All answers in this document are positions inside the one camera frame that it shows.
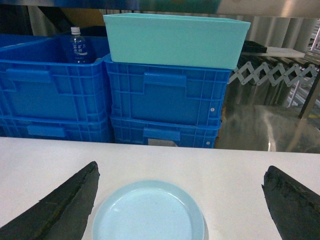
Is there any blue crate under teal bin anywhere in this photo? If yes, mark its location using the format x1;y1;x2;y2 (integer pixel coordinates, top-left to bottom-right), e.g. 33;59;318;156
104;54;231;127

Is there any teal plastic bin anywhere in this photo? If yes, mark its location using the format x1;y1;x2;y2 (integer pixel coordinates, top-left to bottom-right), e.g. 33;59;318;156
103;13;251;70

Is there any expandable roller conveyor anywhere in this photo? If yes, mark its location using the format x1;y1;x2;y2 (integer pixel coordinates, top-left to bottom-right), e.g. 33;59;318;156
228;39;320;111

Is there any blue crate bottom middle stack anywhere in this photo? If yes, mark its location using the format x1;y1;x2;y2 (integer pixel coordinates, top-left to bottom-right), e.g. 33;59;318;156
0;117;115;143

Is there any blue crate bottom right stack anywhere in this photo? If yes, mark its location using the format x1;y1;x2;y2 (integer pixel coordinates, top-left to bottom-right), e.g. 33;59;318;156
110;115;221;149

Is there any light blue round plate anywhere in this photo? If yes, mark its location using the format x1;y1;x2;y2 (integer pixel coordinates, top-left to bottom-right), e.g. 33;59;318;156
92;180;209;240

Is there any clear water bottle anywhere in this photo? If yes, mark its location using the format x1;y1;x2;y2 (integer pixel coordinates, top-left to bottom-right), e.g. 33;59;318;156
69;26;89;64

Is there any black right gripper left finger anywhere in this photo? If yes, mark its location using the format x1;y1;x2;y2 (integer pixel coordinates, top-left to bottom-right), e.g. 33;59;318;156
0;161;99;240

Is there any blue crate stack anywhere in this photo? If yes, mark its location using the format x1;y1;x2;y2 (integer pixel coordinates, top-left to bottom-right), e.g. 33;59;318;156
0;117;115;143
110;115;221;149

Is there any blue crate with bottle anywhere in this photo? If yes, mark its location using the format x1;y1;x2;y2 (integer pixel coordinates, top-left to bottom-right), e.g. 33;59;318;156
0;35;112;123

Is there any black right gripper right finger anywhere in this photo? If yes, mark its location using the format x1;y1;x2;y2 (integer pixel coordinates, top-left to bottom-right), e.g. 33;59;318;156
261;165;320;240

